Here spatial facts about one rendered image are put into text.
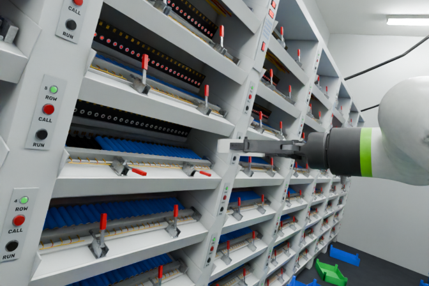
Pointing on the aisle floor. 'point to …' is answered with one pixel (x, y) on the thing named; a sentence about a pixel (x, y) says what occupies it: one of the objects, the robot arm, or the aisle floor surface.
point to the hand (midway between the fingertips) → (237, 148)
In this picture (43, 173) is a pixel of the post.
